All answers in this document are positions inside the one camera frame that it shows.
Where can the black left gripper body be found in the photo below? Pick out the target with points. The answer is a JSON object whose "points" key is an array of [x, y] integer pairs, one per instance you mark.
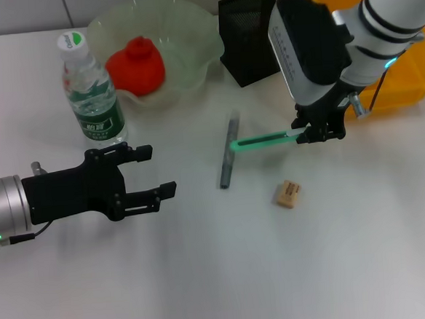
{"points": [[72, 191]]}

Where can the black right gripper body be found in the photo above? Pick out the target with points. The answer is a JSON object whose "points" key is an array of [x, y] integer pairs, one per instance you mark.
{"points": [[325, 107]]}

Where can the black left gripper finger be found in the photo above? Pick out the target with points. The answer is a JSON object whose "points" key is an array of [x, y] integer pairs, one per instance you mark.
{"points": [[167, 190], [144, 152]]}

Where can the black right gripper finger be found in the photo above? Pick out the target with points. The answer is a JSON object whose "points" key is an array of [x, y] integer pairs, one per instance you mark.
{"points": [[334, 129], [313, 134]]}

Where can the green utility knife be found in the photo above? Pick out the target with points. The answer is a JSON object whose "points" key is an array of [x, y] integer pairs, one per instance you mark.
{"points": [[262, 140]]}

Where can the clear water bottle green label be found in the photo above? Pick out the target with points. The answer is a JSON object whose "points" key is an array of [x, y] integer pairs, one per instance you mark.
{"points": [[96, 109]]}

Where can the red toy orange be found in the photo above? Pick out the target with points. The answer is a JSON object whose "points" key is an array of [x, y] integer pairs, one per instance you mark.
{"points": [[137, 70]]}

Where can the grey marker pen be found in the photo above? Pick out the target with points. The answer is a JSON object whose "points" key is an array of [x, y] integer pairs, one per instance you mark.
{"points": [[226, 169]]}

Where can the beige eraser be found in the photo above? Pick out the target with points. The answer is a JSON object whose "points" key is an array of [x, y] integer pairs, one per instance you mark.
{"points": [[288, 194]]}

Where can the black mesh pen holder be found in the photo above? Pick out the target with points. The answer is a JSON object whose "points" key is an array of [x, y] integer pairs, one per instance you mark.
{"points": [[249, 54]]}

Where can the pale green glass fruit bowl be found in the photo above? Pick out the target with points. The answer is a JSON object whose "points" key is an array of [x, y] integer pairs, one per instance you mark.
{"points": [[186, 48]]}

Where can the yellow plastic bin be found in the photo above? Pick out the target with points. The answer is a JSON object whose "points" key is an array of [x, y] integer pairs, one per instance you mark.
{"points": [[411, 80]]}

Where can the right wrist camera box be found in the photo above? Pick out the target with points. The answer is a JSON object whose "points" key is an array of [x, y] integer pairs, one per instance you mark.
{"points": [[314, 43]]}

